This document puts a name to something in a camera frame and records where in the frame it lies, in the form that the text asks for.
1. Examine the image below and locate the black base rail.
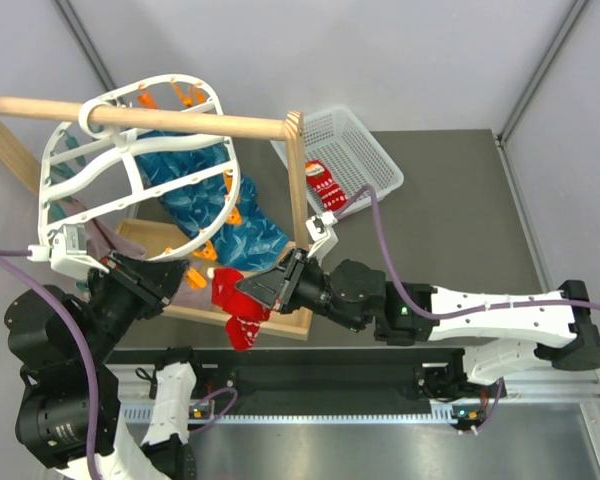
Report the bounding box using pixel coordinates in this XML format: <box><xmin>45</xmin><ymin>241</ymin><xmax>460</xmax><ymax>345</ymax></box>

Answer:
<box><xmin>107</xmin><ymin>347</ymin><xmax>498</xmax><ymax>417</ymax></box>

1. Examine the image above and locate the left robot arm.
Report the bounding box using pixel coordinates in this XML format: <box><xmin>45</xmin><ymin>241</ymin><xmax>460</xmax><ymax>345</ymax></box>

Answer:
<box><xmin>4</xmin><ymin>252</ymin><xmax>207</xmax><ymax>479</ymax></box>

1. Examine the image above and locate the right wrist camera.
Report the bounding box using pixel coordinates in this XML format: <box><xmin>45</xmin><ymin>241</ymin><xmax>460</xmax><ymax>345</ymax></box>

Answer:
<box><xmin>305</xmin><ymin>211</ymin><xmax>338</xmax><ymax>264</ymax></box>

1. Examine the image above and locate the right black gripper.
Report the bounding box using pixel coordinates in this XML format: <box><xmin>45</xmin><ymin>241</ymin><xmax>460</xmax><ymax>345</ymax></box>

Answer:
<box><xmin>237</xmin><ymin>248</ymin><xmax>367</xmax><ymax>334</ymax></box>

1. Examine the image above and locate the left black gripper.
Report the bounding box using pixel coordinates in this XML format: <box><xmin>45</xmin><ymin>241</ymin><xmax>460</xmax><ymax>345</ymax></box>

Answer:
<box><xmin>73</xmin><ymin>245</ymin><xmax>190</xmax><ymax>359</ymax></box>

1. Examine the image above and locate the teal clothes peg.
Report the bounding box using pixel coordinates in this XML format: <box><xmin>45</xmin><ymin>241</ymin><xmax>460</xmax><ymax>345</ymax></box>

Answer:
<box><xmin>48</xmin><ymin>198</ymin><xmax>73</xmax><ymax>222</ymax></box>

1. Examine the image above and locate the white round clip hanger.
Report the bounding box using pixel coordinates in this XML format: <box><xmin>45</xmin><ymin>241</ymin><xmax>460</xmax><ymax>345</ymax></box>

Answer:
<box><xmin>36</xmin><ymin>74</ymin><xmax>241</xmax><ymax>260</ymax></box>

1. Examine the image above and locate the red christmas sock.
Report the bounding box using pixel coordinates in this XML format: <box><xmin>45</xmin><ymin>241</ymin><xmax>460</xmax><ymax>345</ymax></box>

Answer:
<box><xmin>207</xmin><ymin>268</ymin><xmax>271</xmax><ymax>351</ymax></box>
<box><xmin>305</xmin><ymin>160</ymin><xmax>348</xmax><ymax>212</ymax></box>

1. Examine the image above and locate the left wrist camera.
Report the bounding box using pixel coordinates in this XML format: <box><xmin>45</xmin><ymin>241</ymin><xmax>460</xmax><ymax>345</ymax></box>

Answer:
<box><xmin>26</xmin><ymin>225</ymin><xmax>109</xmax><ymax>281</ymax></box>

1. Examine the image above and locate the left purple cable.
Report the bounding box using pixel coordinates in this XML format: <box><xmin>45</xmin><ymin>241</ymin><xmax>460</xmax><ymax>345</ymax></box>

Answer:
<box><xmin>0</xmin><ymin>247</ymin><xmax>106</xmax><ymax>480</ymax></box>

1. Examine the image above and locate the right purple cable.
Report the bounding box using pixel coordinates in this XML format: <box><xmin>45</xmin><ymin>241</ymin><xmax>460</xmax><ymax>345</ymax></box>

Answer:
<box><xmin>333</xmin><ymin>183</ymin><xmax>600</xmax><ymax>361</ymax></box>

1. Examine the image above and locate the mauve grey cloth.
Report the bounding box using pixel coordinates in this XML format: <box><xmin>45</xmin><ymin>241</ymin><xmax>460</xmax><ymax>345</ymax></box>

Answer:
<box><xmin>51</xmin><ymin>197</ymin><xmax>212</xmax><ymax>310</ymax></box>

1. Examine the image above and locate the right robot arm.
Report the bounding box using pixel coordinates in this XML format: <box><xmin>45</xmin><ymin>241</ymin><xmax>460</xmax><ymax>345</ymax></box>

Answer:
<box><xmin>235</xmin><ymin>248</ymin><xmax>600</xmax><ymax>400</ymax></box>

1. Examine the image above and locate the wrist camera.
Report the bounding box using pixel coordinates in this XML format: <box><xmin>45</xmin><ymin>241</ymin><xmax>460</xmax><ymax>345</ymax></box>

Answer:
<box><xmin>305</xmin><ymin>211</ymin><xmax>338</xmax><ymax>264</ymax></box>
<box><xmin>26</xmin><ymin>225</ymin><xmax>109</xmax><ymax>281</ymax></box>

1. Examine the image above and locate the white perforated plastic basket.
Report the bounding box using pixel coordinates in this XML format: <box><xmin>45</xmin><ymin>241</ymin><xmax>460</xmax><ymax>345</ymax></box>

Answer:
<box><xmin>271</xmin><ymin>105</ymin><xmax>406</xmax><ymax>225</ymax></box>

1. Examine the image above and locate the orange clothes peg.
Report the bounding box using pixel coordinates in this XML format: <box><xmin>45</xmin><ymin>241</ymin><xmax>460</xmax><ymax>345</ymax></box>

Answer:
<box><xmin>185</xmin><ymin>267</ymin><xmax>207</xmax><ymax>290</ymax></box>
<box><xmin>192</xmin><ymin>240</ymin><xmax>218</xmax><ymax>261</ymax></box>
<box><xmin>222</xmin><ymin>170</ymin><xmax>243</xmax><ymax>226</ymax></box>

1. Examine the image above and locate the blue leaf-pattern cloth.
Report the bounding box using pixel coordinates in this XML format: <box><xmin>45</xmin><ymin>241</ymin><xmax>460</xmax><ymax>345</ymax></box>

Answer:
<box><xmin>135</xmin><ymin>143</ymin><xmax>289</xmax><ymax>271</ymax></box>

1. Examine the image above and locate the wooden hanging rack frame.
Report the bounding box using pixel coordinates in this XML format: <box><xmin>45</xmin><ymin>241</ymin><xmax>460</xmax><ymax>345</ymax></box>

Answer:
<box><xmin>0</xmin><ymin>93</ymin><xmax>325</xmax><ymax>342</ymax></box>

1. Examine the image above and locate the purple cable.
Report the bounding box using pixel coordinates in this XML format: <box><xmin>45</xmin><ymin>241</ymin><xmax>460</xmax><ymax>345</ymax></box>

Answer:
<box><xmin>333</xmin><ymin>183</ymin><xmax>600</xmax><ymax>361</ymax></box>
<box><xmin>0</xmin><ymin>247</ymin><xmax>106</xmax><ymax>480</ymax></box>

